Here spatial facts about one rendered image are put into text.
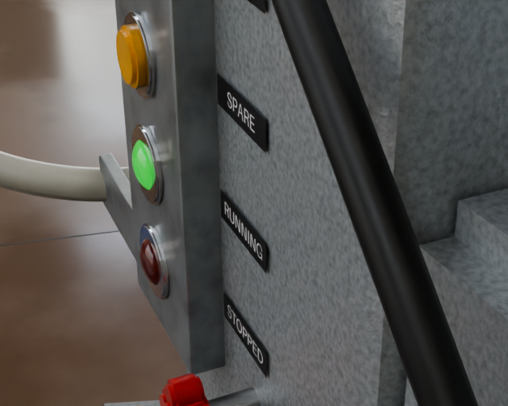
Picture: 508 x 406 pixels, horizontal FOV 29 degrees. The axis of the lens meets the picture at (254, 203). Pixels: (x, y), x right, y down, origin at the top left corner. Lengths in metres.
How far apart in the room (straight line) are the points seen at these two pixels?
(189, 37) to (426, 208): 0.13
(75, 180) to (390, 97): 0.62
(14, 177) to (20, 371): 1.64
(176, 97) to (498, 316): 0.17
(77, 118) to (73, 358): 1.36
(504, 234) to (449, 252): 0.02
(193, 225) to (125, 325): 2.18
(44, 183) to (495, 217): 0.63
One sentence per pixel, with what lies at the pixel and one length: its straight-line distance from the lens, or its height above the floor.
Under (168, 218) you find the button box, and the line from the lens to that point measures 0.43.
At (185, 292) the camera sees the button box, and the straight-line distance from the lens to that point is 0.43.
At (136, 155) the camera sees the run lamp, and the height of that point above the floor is 1.36.
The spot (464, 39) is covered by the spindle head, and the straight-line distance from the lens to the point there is 0.27.
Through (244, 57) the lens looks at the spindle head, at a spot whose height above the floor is 1.43.
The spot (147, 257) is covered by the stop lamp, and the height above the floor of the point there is 1.31.
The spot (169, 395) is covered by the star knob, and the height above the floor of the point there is 1.29.
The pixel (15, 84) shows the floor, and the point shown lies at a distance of 4.01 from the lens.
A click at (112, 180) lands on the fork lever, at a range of 0.84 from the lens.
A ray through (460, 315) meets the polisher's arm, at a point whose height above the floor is 1.40.
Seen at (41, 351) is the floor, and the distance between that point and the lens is 2.55.
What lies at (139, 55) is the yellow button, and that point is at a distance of 0.41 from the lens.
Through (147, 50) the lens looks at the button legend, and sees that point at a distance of 0.40.
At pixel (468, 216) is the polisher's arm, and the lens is 0.29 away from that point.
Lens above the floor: 1.56
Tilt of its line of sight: 31 degrees down
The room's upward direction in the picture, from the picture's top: 1 degrees counter-clockwise
